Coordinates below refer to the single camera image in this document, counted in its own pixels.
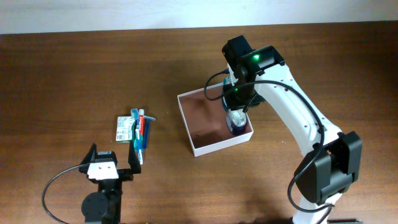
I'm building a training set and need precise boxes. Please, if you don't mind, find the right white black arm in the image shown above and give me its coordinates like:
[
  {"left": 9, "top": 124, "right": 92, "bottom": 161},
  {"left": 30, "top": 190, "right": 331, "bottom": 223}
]
[{"left": 222, "top": 35, "right": 363, "bottom": 223}]

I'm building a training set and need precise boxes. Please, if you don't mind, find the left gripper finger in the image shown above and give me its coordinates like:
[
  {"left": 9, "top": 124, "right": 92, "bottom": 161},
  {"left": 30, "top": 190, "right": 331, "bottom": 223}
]
[
  {"left": 128, "top": 142, "right": 141, "bottom": 174},
  {"left": 80, "top": 143, "right": 96, "bottom": 165}
]

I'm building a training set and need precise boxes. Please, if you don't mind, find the blue disposable razor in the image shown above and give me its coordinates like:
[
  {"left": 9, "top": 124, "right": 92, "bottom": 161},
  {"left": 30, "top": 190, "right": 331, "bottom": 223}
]
[{"left": 142, "top": 115, "right": 156, "bottom": 149}]

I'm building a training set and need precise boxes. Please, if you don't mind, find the white green soap packet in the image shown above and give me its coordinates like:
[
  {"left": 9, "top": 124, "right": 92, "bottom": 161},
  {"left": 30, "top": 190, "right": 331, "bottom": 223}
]
[{"left": 116, "top": 116, "right": 136, "bottom": 142}]

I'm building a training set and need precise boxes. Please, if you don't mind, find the dark blue soap bottle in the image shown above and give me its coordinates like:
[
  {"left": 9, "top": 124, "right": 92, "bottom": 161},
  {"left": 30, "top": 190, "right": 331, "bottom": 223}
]
[{"left": 226, "top": 110, "right": 247, "bottom": 136}]

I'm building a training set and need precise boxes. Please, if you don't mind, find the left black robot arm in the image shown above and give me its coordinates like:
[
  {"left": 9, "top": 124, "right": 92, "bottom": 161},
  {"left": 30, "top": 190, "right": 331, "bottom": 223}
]
[{"left": 79, "top": 142, "right": 141, "bottom": 224}]

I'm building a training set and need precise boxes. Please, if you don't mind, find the red white Colgate toothpaste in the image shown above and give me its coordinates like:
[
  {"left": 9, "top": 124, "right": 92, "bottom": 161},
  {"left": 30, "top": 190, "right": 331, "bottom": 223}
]
[{"left": 138, "top": 109, "right": 145, "bottom": 137}]

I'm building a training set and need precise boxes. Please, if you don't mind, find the teal Listerine mouthwash bottle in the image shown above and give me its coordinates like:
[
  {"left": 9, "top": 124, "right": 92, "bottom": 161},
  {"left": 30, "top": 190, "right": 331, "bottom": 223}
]
[{"left": 220, "top": 77, "right": 233, "bottom": 110}]

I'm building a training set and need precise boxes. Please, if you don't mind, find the right black cable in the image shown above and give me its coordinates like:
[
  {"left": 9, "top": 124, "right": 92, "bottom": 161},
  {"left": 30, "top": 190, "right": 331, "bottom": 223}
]
[{"left": 203, "top": 68, "right": 336, "bottom": 213}]

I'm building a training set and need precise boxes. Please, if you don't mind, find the blue green toothbrush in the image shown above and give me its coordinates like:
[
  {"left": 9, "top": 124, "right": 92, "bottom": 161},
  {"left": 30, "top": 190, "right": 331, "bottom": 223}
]
[{"left": 131, "top": 108, "right": 144, "bottom": 165}]

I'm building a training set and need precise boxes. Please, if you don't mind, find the black cable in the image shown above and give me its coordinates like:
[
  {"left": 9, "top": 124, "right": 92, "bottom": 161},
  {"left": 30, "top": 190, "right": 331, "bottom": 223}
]
[
  {"left": 42, "top": 164, "right": 84, "bottom": 224},
  {"left": 203, "top": 68, "right": 336, "bottom": 213}
]

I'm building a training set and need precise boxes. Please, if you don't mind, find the left black cable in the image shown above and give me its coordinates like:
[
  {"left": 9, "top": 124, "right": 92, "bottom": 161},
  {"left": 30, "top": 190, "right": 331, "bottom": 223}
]
[{"left": 42, "top": 164, "right": 84, "bottom": 224}]

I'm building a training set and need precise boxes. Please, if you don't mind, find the white square cardboard box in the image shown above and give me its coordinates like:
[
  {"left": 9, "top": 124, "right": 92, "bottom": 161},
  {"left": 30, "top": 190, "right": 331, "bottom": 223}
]
[{"left": 177, "top": 88, "right": 254, "bottom": 157}]

